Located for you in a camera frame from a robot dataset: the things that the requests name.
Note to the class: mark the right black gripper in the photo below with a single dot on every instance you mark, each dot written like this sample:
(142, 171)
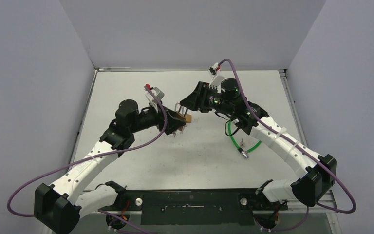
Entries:
(200, 96)

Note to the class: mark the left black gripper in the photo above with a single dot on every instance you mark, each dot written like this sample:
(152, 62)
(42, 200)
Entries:
(173, 122)

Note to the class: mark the brass padlock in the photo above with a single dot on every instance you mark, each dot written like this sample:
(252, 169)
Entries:
(180, 116)
(181, 109)

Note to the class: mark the cable lock keys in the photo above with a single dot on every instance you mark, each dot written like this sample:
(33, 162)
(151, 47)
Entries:
(242, 143)

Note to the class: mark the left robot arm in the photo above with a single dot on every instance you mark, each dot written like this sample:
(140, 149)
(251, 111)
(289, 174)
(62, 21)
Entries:
(60, 205)

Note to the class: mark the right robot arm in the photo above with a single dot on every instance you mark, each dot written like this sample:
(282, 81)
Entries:
(311, 168)

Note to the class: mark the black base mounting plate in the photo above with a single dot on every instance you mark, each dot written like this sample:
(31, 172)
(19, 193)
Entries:
(198, 207)

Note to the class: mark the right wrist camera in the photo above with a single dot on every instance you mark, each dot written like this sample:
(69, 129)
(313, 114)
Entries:
(216, 76)

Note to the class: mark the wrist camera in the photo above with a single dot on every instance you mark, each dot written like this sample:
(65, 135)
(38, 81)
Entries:
(216, 76)
(154, 96)

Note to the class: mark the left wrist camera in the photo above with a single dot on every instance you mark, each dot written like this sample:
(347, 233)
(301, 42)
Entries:
(154, 96)

